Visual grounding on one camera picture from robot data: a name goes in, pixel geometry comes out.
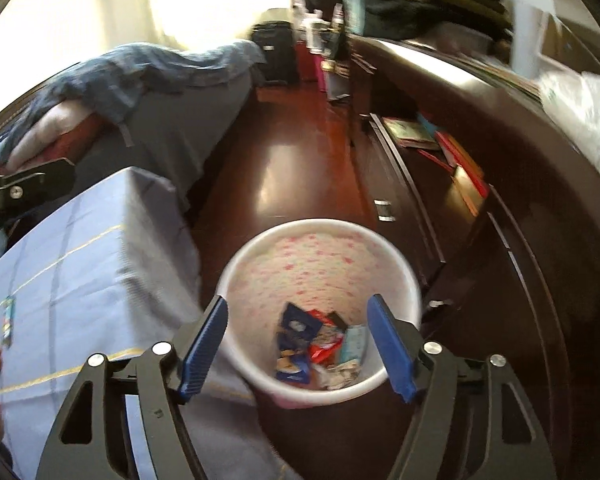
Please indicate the white pink-speckled waste bin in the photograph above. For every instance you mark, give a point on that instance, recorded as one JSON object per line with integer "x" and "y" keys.
{"x": 305, "y": 270}

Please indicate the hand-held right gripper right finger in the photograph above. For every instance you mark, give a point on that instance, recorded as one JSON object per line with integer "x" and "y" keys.
{"x": 390, "y": 350}

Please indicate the light blue bag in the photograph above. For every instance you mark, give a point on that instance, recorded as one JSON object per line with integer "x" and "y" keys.
{"x": 355, "y": 0}

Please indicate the dark wooden dresser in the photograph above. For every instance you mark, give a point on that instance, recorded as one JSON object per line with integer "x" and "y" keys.
{"x": 530, "y": 260}

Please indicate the bed with grey sheet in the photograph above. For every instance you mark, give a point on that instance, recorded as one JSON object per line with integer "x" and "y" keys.
{"x": 179, "y": 135}

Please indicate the white and pink storage boxes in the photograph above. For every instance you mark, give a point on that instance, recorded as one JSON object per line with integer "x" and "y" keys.
{"x": 324, "y": 75}

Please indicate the row of books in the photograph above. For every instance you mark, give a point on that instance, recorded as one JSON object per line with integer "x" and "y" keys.
{"x": 445, "y": 155}

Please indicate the black suitcase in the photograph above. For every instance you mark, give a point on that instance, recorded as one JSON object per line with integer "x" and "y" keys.
{"x": 275, "y": 52}

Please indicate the white plastic bag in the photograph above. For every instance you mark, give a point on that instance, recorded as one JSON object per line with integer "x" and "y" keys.
{"x": 585, "y": 115}

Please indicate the small colourful candy wrapper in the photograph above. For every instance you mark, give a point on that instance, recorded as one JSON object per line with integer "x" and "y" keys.
{"x": 9, "y": 320}

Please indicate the blue foil wrapper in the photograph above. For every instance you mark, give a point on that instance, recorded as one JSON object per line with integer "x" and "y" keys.
{"x": 297, "y": 325}

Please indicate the folded grey and red quilt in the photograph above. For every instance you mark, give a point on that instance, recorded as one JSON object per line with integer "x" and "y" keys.
{"x": 64, "y": 130}

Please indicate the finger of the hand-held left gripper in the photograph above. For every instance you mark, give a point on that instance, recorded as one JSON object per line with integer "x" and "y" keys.
{"x": 24, "y": 185}

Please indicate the blue blanket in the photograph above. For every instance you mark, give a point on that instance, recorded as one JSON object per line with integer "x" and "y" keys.
{"x": 129, "y": 70}

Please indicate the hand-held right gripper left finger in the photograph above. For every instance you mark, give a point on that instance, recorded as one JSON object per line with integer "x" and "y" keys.
{"x": 199, "y": 355}

